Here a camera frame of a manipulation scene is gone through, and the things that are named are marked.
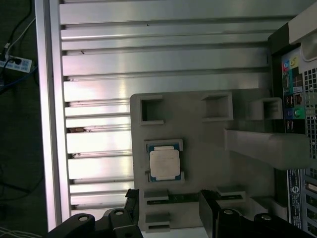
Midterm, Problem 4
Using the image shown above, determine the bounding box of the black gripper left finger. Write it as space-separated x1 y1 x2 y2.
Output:
47 188 143 238

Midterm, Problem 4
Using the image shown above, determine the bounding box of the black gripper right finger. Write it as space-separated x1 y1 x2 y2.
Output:
199 189 313 238

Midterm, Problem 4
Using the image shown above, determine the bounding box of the silver CPU green substrate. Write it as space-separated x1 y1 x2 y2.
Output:
146 145 182 182

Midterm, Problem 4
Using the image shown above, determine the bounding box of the green RAM stick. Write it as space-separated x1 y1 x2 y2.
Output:
146 193 242 205

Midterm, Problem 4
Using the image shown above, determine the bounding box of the grey plastic parts rack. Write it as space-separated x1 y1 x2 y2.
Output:
129 90 314 235

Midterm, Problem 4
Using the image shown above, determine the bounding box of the black grey PC case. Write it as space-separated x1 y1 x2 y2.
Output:
267 0 317 238

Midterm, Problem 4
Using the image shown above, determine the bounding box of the white power strip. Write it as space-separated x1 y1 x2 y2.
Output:
0 56 33 73

